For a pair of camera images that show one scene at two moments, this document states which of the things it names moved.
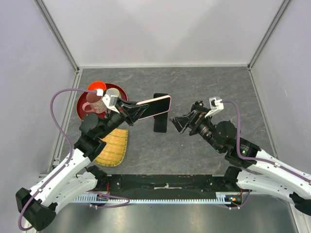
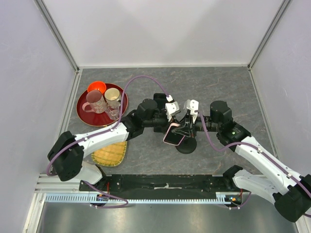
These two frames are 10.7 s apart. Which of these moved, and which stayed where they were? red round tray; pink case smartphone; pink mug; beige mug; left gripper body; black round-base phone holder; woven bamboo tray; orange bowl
Moved: pink case smartphone; black round-base phone holder; left gripper body
Stayed: red round tray; pink mug; orange bowl; woven bamboo tray; beige mug
